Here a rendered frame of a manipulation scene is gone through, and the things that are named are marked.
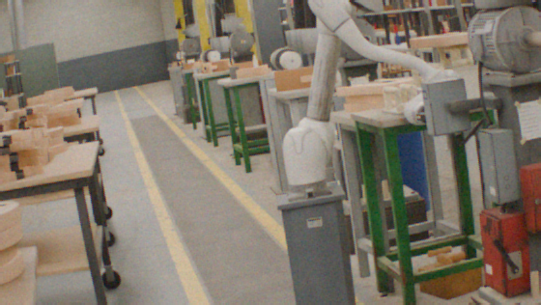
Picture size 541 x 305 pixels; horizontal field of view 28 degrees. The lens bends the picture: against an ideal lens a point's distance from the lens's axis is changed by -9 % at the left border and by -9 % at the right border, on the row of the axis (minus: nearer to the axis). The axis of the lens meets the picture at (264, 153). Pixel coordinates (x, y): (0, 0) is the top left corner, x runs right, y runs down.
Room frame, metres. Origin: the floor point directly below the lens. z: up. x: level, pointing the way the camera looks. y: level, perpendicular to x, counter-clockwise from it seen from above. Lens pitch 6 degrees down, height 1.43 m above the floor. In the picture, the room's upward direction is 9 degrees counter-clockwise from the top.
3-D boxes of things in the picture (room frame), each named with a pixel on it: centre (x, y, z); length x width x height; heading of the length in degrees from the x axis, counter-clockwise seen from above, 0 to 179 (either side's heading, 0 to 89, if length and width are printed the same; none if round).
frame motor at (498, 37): (4.10, -0.98, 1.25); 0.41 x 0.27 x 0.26; 7
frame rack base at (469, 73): (5.27, -0.96, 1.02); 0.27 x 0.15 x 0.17; 11
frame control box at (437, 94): (4.15, -0.74, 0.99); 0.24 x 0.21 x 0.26; 7
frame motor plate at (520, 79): (4.03, -1.00, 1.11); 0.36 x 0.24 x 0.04; 7
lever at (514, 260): (3.87, -0.82, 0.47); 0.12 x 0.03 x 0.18; 97
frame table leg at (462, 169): (5.59, -0.97, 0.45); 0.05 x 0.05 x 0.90; 7
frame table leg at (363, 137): (5.52, -0.47, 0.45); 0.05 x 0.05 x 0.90; 7
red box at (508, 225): (4.01, -0.84, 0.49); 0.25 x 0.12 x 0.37; 7
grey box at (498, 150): (4.01, -0.85, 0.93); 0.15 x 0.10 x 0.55; 7
